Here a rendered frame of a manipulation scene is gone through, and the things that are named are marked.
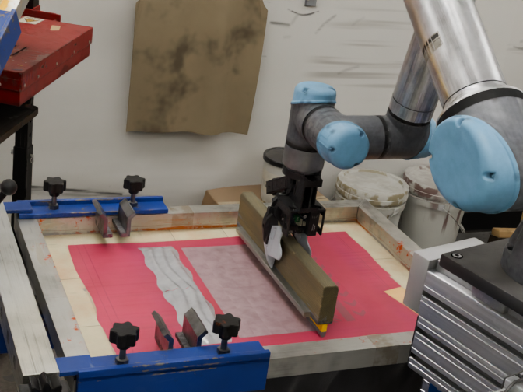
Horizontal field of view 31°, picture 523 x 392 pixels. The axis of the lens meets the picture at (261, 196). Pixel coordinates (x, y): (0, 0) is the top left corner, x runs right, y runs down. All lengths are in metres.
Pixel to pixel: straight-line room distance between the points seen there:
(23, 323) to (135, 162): 2.44
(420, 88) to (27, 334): 0.72
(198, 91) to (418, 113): 2.24
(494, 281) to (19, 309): 0.70
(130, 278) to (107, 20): 1.98
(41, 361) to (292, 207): 0.56
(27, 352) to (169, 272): 0.48
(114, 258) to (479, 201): 0.88
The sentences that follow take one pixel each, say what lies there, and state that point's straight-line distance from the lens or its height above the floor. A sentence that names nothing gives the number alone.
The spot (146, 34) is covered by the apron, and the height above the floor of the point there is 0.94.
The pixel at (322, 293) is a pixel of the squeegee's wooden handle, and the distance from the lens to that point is 1.60.
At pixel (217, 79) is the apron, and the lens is 3.71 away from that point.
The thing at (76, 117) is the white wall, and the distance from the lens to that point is 3.70.
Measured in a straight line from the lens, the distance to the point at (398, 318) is 1.76.
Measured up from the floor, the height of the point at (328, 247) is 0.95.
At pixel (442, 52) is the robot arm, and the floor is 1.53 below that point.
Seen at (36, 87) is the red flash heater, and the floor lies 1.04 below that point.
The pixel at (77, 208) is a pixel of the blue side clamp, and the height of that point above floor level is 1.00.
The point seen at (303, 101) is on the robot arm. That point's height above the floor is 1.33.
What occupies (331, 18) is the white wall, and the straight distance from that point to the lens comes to 3.93.
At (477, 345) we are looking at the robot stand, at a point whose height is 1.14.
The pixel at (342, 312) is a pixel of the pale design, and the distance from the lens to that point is 1.74.
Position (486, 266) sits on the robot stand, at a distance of 1.29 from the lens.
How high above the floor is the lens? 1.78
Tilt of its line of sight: 22 degrees down
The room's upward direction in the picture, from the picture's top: 8 degrees clockwise
